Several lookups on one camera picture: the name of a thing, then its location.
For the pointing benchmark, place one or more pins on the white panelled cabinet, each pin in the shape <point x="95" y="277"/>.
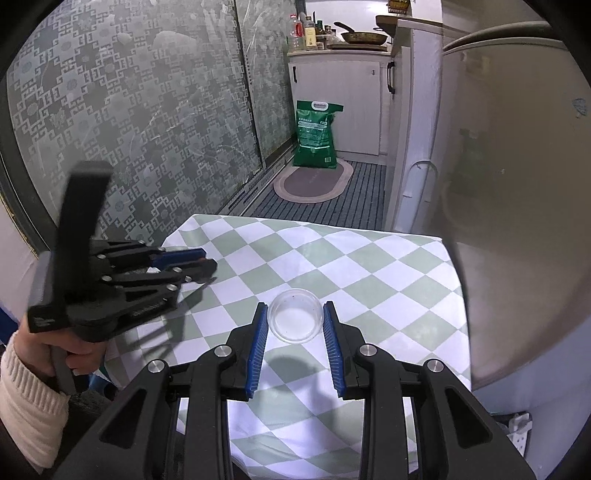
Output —
<point x="341" y="92"/>

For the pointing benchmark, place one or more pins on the wooden cutting board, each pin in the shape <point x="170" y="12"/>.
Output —
<point x="358" y="46"/>

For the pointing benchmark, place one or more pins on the green white checked tablecloth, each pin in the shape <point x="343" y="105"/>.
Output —
<point x="369" y="277"/>

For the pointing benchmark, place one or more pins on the person's dark clothing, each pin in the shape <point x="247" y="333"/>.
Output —
<point x="87" y="424"/>

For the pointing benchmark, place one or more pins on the oval grey floor mat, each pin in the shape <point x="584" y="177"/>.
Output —
<point x="314" y="182"/>

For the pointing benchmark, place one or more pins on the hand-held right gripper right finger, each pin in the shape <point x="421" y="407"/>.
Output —
<point x="332" y="350"/>

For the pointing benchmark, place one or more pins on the beige refrigerator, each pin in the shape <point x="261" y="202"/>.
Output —
<point x="508" y="184"/>

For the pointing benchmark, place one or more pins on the clear plastic round dish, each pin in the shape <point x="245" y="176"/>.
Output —
<point x="295" y="323"/>

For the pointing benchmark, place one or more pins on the frosted patterned sliding door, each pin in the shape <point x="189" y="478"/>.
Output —
<point x="138" y="115"/>

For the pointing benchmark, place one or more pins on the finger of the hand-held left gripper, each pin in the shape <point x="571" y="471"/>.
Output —
<point x="198" y="272"/>
<point x="184" y="256"/>

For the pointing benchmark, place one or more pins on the person's left hand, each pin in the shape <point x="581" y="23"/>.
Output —
<point x="37" y="350"/>

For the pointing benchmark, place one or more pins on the striped grey floor runner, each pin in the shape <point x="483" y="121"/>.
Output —
<point x="364" y="203"/>

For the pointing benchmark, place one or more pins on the yellow oil bottle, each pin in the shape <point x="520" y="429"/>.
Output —
<point x="310" y="37"/>

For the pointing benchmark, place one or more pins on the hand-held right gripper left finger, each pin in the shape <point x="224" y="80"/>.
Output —
<point x="258" y="350"/>

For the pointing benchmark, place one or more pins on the dark sauce bottle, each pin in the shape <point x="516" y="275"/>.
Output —
<point x="321" y="36"/>

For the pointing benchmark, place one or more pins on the frying pan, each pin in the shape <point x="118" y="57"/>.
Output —
<point x="364" y="37"/>

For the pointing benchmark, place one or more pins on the green rice bag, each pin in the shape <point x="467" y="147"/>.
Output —
<point x="316" y="138"/>

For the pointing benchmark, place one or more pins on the white power strip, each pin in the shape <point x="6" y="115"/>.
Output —
<point x="519" y="434"/>

